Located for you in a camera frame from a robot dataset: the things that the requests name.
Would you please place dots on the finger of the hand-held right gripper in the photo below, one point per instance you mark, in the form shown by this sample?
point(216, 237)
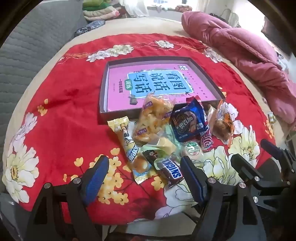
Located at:
point(272, 149)
point(241, 166)

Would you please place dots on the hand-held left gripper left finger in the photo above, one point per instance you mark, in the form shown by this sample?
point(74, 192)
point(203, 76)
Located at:
point(99, 178)

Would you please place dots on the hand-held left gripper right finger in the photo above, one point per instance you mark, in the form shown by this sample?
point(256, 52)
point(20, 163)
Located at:
point(192, 180)

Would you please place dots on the brown chocolate bar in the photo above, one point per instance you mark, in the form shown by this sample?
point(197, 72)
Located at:
point(170, 170)

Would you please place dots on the green label round cake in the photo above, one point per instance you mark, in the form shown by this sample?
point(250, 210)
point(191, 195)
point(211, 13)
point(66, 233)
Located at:
point(193, 149)

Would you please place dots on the red swirl snack packet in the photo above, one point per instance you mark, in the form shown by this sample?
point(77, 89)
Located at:
point(206, 143)

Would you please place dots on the yellow cartoon snack bar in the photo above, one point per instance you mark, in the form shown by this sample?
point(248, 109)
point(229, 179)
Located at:
point(129, 148)

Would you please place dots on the orange clear pastry packet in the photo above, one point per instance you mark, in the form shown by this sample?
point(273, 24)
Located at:
point(222, 125)

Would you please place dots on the green clear cake packet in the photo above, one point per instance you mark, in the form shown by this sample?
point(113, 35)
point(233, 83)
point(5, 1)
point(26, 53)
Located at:
point(165, 142)

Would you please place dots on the blue cookie packet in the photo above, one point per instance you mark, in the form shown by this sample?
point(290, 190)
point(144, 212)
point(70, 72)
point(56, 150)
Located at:
point(187, 122)

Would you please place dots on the clear bag of yellow puffs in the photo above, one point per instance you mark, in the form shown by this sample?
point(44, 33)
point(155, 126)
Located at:
point(150, 118)

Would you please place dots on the grey cardboard box tray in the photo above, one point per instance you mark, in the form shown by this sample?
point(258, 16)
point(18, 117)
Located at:
point(103, 92)

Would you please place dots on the red floral blanket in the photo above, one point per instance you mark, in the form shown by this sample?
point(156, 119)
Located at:
point(69, 115)

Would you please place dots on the black screen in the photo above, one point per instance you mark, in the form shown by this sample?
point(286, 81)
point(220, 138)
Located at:
point(277, 34)

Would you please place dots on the pink quilt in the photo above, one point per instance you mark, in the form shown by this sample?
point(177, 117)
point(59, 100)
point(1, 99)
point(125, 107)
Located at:
point(231, 41)

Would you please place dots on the pink printed book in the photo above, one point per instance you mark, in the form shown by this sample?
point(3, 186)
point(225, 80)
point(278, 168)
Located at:
point(150, 71)

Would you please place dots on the grey quilted headboard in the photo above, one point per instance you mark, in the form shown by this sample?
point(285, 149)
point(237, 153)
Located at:
point(34, 46)

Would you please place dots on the blue floral cloth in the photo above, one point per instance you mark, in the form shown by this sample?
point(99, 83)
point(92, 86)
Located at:
point(90, 27)

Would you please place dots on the beige bed sheet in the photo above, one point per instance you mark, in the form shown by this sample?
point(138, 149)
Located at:
point(161, 25)

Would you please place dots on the pile of folded clothes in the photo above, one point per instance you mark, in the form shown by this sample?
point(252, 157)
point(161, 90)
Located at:
point(97, 12)

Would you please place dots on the white sheer curtain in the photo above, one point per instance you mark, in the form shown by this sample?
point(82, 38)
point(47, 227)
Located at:
point(135, 8)

